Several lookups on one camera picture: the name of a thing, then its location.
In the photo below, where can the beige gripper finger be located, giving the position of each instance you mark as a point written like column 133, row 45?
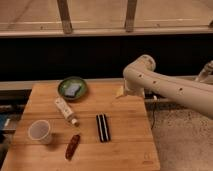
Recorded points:
column 120, row 92

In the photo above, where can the black white striped eraser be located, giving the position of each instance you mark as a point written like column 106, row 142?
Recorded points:
column 103, row 129

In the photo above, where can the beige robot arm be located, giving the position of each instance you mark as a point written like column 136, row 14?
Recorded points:
column 140, row 75

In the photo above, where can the green ceramic bowl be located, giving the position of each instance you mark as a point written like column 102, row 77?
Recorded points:
column 65, row 83

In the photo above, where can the white ceramic cup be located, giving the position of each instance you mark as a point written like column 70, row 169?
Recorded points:
column 40, row 131

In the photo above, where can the blue sponge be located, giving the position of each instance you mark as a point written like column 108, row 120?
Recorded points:
column 72, row 90

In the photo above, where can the white tube with cap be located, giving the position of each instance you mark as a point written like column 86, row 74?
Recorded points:
column 66, row 111

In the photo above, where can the wooden window frame rail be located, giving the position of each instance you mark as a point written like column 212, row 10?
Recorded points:
column 59, row 18

